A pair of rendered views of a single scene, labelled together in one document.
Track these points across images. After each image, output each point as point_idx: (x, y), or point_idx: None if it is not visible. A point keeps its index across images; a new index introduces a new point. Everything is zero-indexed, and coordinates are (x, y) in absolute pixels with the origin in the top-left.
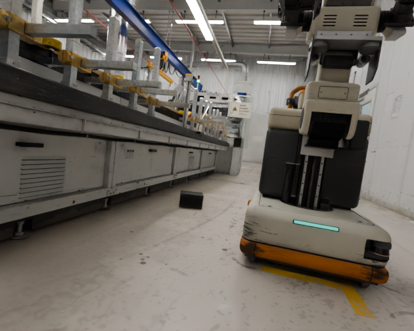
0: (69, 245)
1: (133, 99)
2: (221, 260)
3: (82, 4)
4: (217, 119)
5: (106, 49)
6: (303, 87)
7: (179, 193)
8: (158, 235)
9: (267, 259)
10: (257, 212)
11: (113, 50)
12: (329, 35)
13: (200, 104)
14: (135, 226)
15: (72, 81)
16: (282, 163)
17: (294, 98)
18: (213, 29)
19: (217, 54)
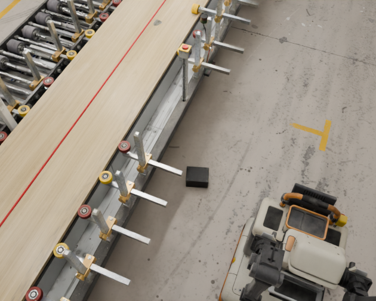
0: (114, 290)
1: (127, 202)
2: (207, 299)
3: (77, 258)
4: (240, 3)
5: (97, 224)
6: (298, 198)
7: (189, 132)
8: (167, 263)
9: None
10: (228, 299)
11: (103, 226)
12: (288, 276)
13: (208, 27)
14: (150, 247)
15: (89, 276)
16: None
17: (289, 200)
18: None
19: None
